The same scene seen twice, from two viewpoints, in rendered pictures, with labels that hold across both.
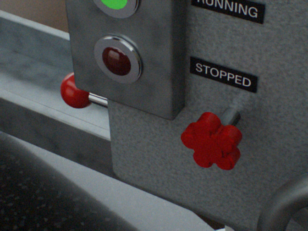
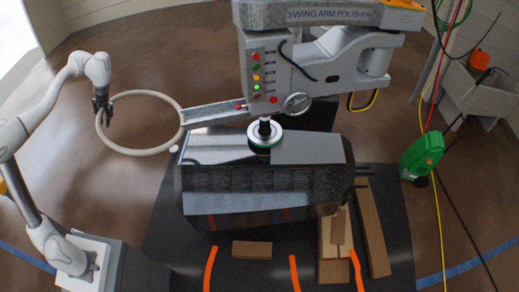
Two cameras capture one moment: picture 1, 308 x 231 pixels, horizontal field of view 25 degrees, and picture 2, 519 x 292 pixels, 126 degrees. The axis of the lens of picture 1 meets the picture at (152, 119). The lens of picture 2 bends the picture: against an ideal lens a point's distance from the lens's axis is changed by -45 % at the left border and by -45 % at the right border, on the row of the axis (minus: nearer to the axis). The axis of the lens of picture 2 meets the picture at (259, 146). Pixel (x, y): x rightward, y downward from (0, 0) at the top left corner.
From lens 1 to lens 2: 0.77 m
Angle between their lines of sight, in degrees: 31
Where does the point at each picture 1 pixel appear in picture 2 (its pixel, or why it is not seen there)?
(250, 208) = (275, 108)
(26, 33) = (207, 107)
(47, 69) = (213, 111)
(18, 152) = (196, 138)
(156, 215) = (233, 131)
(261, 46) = (274, 85)
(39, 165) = (203, 137)
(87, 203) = (219, 137)
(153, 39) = (262, 90)
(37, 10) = (125, 121)
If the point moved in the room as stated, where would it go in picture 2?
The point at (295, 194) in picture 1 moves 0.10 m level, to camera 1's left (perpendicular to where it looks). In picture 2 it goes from (288, 99) to (273, 110)
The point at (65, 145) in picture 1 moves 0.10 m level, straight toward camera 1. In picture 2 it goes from (233, 119) to (249, 127)
